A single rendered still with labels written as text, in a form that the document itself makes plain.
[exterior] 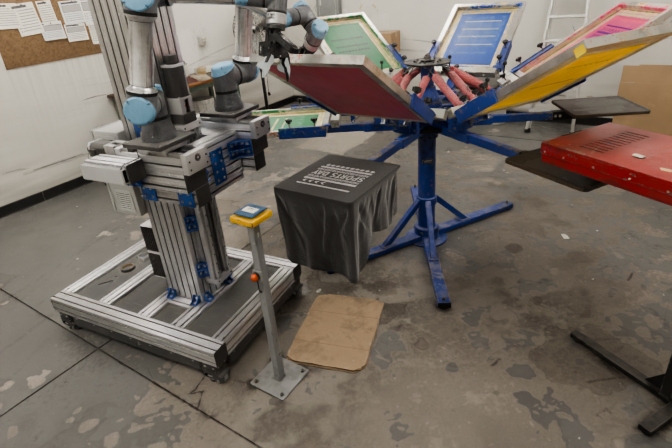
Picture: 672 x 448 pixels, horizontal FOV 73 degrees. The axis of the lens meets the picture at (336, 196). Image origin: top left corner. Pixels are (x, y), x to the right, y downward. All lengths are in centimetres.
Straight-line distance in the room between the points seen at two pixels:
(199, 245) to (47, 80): 330
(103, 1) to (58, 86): 325
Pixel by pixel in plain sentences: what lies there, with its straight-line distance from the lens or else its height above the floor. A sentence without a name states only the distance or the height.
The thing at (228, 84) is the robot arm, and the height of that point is 139.
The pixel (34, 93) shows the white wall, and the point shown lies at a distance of 547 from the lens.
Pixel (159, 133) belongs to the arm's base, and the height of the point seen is 129.
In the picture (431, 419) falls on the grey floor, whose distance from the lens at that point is 233.
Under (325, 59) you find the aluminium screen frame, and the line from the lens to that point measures 189.
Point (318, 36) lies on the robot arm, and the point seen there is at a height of 160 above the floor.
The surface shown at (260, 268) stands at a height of 69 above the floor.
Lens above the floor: 182
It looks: 25 degrees down
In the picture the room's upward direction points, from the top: 5 degrees counter-clockwise
